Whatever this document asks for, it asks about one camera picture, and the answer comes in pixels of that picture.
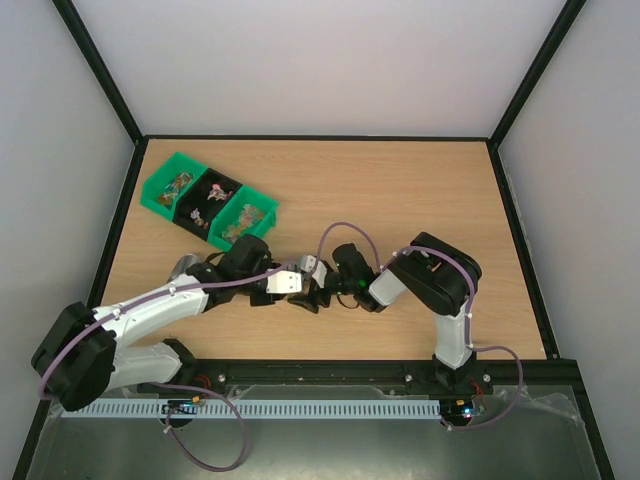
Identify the metal candy scoop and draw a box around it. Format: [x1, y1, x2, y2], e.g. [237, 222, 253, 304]
[168, 254, 201, 282]

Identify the green bin of gummies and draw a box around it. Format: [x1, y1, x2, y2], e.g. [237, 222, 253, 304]
[207, 186, 279, 251]

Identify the black bin of lollipops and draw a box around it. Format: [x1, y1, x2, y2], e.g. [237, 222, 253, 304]
[173, 168, 243, 240]

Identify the clear glass jar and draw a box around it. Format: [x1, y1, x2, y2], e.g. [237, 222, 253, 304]
[297, 254, 317, 273]

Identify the green bin of sticks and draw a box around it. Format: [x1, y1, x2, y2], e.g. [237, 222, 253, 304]
[140, 152, 207, 221]

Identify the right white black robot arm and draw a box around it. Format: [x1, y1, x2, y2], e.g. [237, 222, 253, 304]
[287, 232, 482, 392]

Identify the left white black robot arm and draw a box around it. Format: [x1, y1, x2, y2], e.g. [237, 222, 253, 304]
[31, 235, 302, 411]

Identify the metal front tray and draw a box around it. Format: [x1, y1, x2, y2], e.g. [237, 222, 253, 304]
[26, 386, 599, 479]

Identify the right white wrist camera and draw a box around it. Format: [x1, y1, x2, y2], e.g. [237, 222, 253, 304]
[305, 258, 329, 289]

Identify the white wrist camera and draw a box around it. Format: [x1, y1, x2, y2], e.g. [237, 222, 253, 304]
[305, 258, 329, 289]
[265, 270, 303, 295]

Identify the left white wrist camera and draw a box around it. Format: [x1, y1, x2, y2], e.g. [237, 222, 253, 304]
[265, 270, 303, 295]

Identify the light blue cable duct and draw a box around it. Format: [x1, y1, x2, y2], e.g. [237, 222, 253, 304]
[62, 398, 441, 420]

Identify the black aluminium frame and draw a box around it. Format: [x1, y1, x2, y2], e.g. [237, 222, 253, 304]
[10, 0, 617, 480]

